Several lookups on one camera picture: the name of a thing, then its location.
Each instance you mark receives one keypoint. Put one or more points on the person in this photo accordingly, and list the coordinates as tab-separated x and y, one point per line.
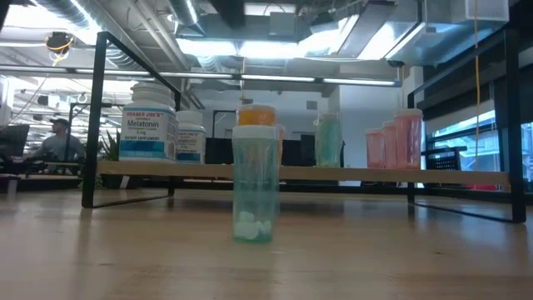
58	141

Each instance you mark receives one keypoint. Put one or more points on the grey wall box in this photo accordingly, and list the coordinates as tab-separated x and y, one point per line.
247	101
311	104

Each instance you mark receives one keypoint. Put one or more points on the dark office partition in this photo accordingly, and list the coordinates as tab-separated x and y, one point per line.
295	152

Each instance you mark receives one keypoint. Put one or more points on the black robot station frame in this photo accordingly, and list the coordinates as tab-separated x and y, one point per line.
213	125
71	125

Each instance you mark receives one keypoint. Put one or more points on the bright ceiling light panel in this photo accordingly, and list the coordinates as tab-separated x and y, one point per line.
266	48

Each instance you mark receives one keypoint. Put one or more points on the black desk monitor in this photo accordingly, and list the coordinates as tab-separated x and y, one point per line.
14	139

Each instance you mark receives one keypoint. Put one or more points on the silver air duct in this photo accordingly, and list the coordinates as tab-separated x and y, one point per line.
187	16

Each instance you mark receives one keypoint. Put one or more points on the green pill vial white cap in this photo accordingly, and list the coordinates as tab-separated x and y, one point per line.
255	179
329	139

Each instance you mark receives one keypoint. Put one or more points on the white tube light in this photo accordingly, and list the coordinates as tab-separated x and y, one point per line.
275	78

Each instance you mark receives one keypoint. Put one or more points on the clear acrylic tray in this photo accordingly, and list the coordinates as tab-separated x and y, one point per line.
333	175

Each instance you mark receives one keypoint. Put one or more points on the black mesh cart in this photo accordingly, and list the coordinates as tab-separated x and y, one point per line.
443	160

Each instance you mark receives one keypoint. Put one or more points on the potted succulent plant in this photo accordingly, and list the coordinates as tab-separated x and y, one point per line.
109	150

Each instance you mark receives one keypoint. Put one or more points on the white bottle blue label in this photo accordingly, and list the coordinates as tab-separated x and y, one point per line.
147	125
191	141

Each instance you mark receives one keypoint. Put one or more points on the large rectangular air duct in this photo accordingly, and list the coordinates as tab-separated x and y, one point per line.
449	37

